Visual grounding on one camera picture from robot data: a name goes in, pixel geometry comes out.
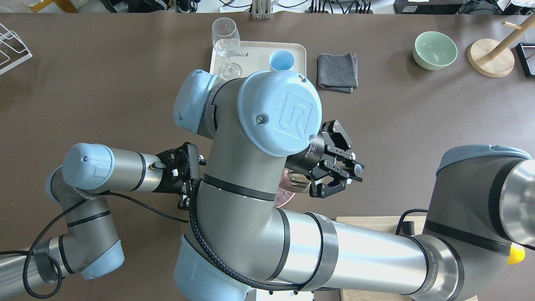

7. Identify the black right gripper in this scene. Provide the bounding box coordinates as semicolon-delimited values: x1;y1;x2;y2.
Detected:
286;120;365;199

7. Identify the metal ice scoop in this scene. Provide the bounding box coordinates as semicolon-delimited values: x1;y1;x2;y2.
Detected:
287;172;311;193

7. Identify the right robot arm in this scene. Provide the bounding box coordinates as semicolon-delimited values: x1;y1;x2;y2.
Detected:
173;70;534;301

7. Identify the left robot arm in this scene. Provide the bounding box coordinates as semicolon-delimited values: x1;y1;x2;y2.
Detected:
1;142;206;300

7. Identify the light blue cup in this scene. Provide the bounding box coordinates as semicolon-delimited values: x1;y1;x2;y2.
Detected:
269;50;296;71

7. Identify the pink bowl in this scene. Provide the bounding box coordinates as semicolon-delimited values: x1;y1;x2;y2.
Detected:
273;168;296;208

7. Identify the folded grey cloth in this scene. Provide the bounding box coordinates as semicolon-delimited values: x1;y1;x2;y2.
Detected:
317;53;359;94

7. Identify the cream serving tray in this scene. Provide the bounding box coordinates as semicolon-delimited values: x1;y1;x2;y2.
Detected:
232;41;307;77

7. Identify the green bowl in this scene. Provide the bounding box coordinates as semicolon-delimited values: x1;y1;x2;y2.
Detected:
412;32;457;71

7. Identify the clear wine glass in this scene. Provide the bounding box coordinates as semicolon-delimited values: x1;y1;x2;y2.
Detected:
211;17;243;80

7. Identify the wooden mug tree stand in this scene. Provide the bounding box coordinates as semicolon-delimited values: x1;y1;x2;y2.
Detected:
466;14;535;78

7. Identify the yellow lemon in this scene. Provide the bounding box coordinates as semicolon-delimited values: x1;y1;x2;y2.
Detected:
507;242;526;265

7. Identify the black glass tray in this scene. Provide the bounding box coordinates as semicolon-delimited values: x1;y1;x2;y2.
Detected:
515;43;535;78

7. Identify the white wire cup rack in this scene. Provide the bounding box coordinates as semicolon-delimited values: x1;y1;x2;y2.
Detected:
0;24;33;75

